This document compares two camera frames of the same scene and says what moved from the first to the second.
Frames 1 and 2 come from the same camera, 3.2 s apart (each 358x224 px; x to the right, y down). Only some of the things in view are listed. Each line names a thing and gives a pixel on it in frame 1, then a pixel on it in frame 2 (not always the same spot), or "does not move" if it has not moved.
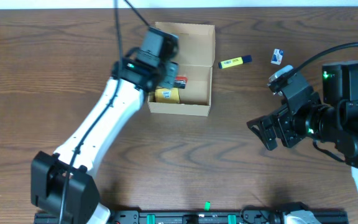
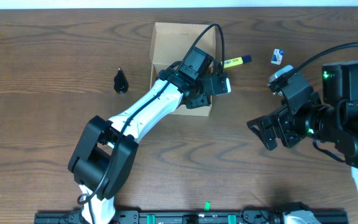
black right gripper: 283,126 does not move
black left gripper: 169,76 → 198,101
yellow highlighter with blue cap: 243,59 does not move
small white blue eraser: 276,57 does not move
